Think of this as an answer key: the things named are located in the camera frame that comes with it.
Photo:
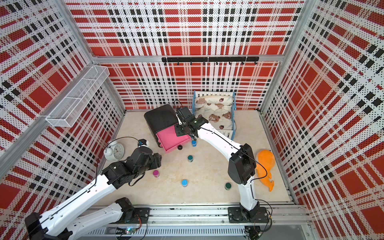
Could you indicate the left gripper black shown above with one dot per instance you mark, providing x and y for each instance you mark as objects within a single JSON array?
[{"x": 156, "y": 161}]

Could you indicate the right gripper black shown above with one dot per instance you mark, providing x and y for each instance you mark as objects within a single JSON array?
[{"x": 178, "y": 132}]

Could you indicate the magenta paint can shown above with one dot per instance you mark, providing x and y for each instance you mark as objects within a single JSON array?
[{"x": 156, "y": 173}]

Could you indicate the pink top drawer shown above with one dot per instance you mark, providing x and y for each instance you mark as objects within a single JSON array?
[{"x": 169, "y": 141}]

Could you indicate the black pink drawer cabinet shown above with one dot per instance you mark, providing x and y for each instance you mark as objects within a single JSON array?
[{"x": 160, "y": 118}]

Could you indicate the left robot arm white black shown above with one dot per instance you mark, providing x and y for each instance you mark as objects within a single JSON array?
[{"x": 66, "y": 222}]

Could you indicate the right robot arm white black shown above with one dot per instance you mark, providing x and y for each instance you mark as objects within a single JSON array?
[{"x": 242, "y": 163}]

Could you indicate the teal paint can centre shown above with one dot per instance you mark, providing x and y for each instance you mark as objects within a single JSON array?
[{"x": 190, "y": 158}]

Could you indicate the light blue paint can front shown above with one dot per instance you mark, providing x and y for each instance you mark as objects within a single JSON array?
[{"x": 184, "y": 183}]

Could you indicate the dark green paint can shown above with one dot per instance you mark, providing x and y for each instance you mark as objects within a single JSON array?
[{"x": 228, "y": 186}]

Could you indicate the white alarm clock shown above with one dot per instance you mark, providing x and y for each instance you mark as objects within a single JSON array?
[{"x": 114, "y": 151}]

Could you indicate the bear print blanket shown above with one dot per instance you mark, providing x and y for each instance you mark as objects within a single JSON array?
[{"x": 216, "y": 109}]

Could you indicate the blue white doll bed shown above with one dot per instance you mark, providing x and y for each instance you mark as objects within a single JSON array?
[{"x": 228, "y": 133}]

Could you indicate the orange plush whale toy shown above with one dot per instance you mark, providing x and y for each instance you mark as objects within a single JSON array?
[{"x": 266, "y": 161}]

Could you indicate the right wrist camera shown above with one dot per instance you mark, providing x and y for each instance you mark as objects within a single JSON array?
[{"x": 184, "y": 115}]

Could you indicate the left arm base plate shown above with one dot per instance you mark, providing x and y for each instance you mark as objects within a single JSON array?
[{"x": 135, "y": 216}]

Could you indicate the black wall hook rail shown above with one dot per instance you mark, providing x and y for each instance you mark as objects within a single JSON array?
[{"x": 209, "y": 59}]

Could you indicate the white wire mesh shelf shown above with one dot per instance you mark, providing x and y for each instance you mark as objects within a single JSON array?
[{"x": 67, "y": 112}]

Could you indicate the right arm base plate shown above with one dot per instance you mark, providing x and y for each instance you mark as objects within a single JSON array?
[{"x": 240, "y": 215}]

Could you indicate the aluminium mounting rail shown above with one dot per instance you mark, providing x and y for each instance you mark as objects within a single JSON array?
[{"x": 192, "y": 215}]

